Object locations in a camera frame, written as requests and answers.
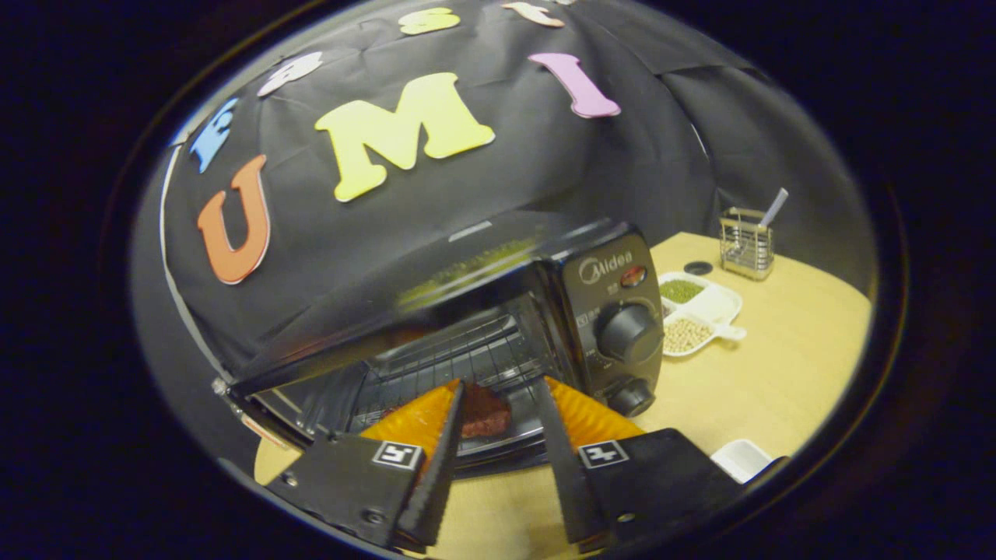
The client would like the white divided tray with grains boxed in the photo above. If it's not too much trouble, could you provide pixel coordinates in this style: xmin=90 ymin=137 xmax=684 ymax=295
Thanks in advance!
xmin=658 ymin=271 xmax=746 ymax=359

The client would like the metal wire utensil holder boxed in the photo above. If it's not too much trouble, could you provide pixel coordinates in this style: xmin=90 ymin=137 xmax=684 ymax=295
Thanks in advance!
xmin=718 ymin=208 xmax=775 ymax=281

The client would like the silver utensil handle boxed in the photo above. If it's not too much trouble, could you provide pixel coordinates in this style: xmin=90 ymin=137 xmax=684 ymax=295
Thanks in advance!
xmin=759 ymin=187 xmax=789 ymax=228

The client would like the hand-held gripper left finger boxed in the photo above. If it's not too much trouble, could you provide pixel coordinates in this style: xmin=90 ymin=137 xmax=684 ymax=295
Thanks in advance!
xmin=267 ymin=379 xmax=468 ymax=555

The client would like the black toaster oven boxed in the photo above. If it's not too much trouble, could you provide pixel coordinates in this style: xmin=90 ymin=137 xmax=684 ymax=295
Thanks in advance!
xmin=212 ymin=219 xmax=666 ymax=479

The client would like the small white rectangular tray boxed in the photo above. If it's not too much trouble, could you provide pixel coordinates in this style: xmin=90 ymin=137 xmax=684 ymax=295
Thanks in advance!
xmin=710 ymin=439 xmax=775 ymax=483

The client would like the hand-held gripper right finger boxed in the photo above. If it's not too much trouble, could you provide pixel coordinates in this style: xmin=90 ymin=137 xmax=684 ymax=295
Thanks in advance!
xmin=532 ymin=376 xmax=745 ymax=555

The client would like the brown meat piece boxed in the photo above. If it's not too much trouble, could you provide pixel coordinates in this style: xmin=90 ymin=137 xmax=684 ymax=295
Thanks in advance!
xmin=459 ymin=383 xmax=513 ymax=438

